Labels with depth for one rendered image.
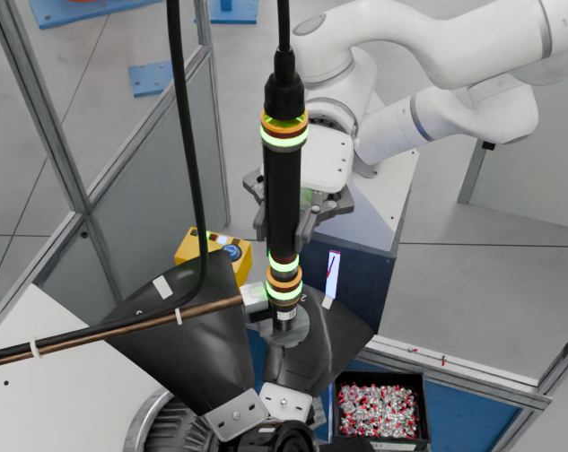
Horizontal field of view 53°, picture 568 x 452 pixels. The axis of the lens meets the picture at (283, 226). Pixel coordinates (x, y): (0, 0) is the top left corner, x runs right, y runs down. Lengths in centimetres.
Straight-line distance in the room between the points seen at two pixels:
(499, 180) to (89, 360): 228
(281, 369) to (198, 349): 21
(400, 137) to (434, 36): 64
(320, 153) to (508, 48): 27
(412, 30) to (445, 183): 243
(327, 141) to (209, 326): 36
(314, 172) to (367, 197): 78
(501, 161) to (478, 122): 159
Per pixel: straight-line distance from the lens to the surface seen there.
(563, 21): 80
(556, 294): 285
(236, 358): 92
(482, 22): 78
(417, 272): 272
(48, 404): 103
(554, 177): 292
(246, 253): 136
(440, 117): 132
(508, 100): 127
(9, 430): 101
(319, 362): 108
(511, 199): 302
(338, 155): 69
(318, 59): 74
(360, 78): 79
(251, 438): 96
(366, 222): 150
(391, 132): 137
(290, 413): 103
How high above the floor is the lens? 214
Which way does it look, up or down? 49 degrees down
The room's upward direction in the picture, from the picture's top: straight up
